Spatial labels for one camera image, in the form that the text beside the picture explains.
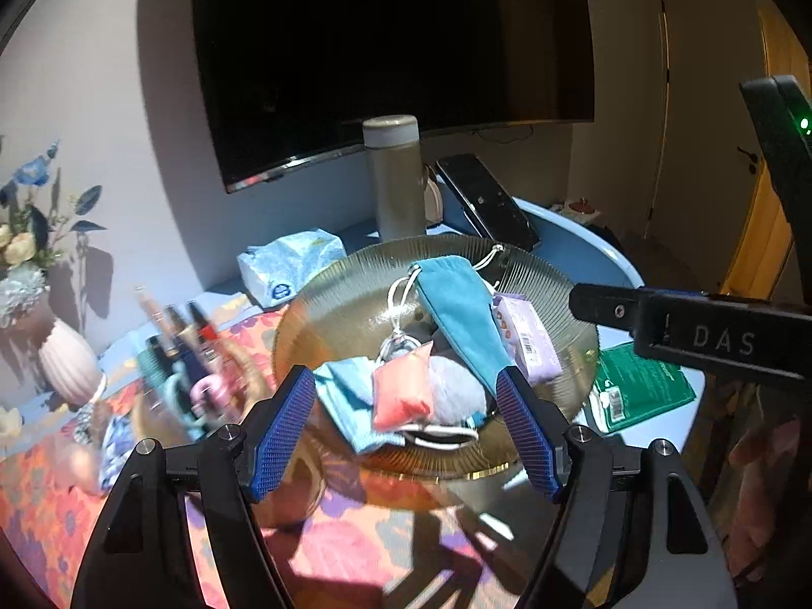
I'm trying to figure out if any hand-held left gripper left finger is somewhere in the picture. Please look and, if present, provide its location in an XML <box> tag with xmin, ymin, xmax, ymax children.
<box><xmin>70</xmin><ymin>366</ymin><xmax>317</xmax><ymax>609</ymax></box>

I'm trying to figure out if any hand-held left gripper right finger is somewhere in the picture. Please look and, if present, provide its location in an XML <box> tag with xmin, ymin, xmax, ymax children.
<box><xmin>496</xmin><ymin>369</ymin><xmax>740</xmax><ymax>609</ymax></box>

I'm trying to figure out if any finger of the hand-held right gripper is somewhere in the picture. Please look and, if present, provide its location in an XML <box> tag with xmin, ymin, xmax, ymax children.
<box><xmin>569</xmin><ymin>282</ymin><xmax>641</xmax><ymax>332</ymax></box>

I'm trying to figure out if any blue face mask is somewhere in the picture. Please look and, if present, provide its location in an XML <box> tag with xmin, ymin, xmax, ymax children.
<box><xmin>313</xmin><ymin>357</ymin><xmax>408</xmax><ymax>456</ymax></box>

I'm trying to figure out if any small purple packet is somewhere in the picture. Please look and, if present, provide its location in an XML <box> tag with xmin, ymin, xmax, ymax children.
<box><xmin>490</xmin><ymin>292</ymin><xmax>563</xmax><ymax>385</ymax></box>

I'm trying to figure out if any grey plush toy keychain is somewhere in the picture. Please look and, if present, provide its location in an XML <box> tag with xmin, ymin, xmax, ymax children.
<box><xmin>415</xmin><ymin>355</ymin><xmax>493</xmax><ymax>430</ymax></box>

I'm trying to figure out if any coral pink face mask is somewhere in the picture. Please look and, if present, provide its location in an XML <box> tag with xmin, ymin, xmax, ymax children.
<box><xmin>370</xmin><ymin>341</ymin><xmax>436</xmax><ymax>430</ymax></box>

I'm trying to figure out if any ribbed glass plate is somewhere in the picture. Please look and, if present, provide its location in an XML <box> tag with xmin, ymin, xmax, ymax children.
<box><xmin>273</xmin><ymin>233</ymin><xmax>601</xmax><ymax>481</ymax></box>

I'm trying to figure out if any teal cloth pouch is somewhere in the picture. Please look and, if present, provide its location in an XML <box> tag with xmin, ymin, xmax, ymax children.
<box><xmin>406</xmin><ymin>257</ymin><xmax>516</xmax><ymax>389</ymax></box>

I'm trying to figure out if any person's right hand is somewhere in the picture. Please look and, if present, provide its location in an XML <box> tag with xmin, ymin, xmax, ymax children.
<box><xmin>726</xmin><ymin>415</ymin><xmax>803</xmax><ymax>585</ymax></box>

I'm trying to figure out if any flat green packet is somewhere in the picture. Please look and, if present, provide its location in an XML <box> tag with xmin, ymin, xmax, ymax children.
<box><xmin>587</xmin><ymin>343</ymin><xmax>697</xmax><ymax>436</ymax></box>

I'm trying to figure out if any bunch of makeup tools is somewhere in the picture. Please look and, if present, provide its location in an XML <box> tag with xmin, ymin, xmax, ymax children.
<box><xmin>132</xmin><ymin>285</ymin><xmax>256</xmax><ymax>442</ymax></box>

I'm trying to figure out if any wooden door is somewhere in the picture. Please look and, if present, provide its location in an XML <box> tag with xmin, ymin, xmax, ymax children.
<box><xmin>719</xmin><ymin>6</ymin><xmax>812</xmax><ymax>300</ymax></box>

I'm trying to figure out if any floral woven tablecloth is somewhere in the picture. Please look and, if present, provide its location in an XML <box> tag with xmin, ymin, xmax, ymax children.
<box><xmin>0</xmin><ymin>295</ymin><xmax>572</xmax><ymax>609</ymax></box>

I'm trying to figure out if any black rectangular device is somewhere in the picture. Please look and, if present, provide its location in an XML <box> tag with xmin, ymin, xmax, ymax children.
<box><xmin>434</xmin><ymin>153</ymin><xmax>542</xmax><ymax>252</ymax></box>

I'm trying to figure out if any blue white tissue pack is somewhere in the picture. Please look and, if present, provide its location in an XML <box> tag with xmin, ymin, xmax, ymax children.
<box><xmin>237</xmin><ymin>228</ymin><xmax>347</xmax><ymax>307</ymax></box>

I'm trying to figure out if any ribbed pink white vase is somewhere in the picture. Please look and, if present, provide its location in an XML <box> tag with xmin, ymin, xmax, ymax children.
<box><xmin>37</xmin><ymin>317</ymin><xmax>104</xmax><ymax>408</ymax></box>

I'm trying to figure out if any grey thermos bottle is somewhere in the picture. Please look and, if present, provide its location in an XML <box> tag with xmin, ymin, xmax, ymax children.
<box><xmin>361</xmin><ymin>114</ymin><xmax>427</xmax><ymax>243</ymax></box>

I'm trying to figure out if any artificial blue flower bouquet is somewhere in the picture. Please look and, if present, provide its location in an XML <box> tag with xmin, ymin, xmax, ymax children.
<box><xmin>0</xmin><ymin>138</ymin><xmax>108</xmax><ymax>329</ymax></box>

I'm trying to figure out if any black television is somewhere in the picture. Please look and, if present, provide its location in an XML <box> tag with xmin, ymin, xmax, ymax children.
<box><xmin>190</xmin><ymin>0</ymin><xmax>596</xmax><ymax>194</ymax></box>

